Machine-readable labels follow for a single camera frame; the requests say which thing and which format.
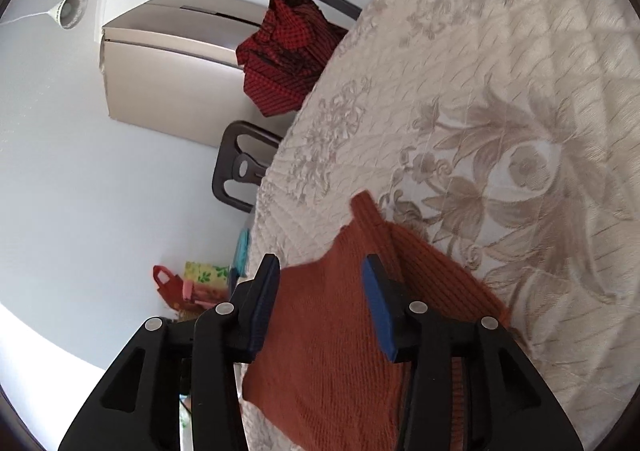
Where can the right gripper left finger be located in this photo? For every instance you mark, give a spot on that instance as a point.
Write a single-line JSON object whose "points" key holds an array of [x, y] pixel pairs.
{"points": [[135, 406]]}

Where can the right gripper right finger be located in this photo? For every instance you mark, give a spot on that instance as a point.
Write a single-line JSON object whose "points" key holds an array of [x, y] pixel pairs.
{"points": [[470, 387]]}

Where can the rust orange knit sweater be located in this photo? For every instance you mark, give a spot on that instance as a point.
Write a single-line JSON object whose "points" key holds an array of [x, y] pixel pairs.
{"points": [[321, 382]]}

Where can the red gift bag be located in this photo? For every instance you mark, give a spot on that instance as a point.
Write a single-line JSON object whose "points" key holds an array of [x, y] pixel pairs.
{"points": [[169, 286]]}

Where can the pink tumbler bottle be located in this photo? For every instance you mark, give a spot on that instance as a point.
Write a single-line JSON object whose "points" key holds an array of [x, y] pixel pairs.
{"points": [[196, 295]]}

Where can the green leaf print bag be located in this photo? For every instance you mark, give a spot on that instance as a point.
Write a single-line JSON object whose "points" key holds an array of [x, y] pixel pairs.
{"points": [[204, 273]]}

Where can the teal lace table mat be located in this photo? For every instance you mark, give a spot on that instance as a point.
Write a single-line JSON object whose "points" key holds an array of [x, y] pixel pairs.
{"points": [[241, 252]]}

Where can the dark chair behind table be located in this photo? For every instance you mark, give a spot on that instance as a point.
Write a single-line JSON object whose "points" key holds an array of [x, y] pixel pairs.
{"points": [[235, 164]]}

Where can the cream quilted floral tablecloth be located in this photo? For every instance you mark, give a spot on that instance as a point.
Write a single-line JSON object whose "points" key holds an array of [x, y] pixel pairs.
{"points": [[505, 133]]}

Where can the beige refrigerator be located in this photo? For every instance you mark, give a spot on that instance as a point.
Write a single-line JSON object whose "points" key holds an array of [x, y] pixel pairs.
{"points": [[170, 66]]}

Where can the red black checked garment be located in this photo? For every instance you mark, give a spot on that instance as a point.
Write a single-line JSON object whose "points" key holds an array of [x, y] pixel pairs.
{"points": [[284, 59]]}

